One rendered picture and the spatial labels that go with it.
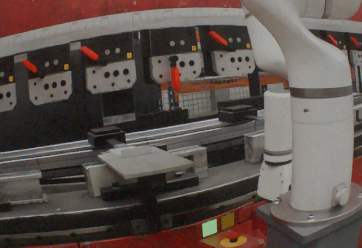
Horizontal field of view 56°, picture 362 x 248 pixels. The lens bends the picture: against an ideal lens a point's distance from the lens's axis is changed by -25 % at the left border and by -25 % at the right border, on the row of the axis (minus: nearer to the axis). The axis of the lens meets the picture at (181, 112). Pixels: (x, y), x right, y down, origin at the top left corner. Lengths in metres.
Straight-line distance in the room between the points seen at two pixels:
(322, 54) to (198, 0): 0.83
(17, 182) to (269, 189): 0.73
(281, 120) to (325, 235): 0.43
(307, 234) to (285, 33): 0.28
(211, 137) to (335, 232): 1.13
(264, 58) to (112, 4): 0.49
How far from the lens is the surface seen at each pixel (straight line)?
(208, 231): 1.10
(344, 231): 0.63
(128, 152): 1.17
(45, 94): 1.16
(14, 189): 1.22
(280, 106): 0.93
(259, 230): 1.19
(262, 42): 0.98
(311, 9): 0.58
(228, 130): 1.68
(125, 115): 1.27
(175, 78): 1.23
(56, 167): 1.48
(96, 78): 1.19
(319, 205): 0.60
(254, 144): 1.44
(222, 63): 1.34
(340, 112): 0.57
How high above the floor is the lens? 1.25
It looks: 7 degrees down
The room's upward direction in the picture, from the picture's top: 6 degrees counter-clockwise
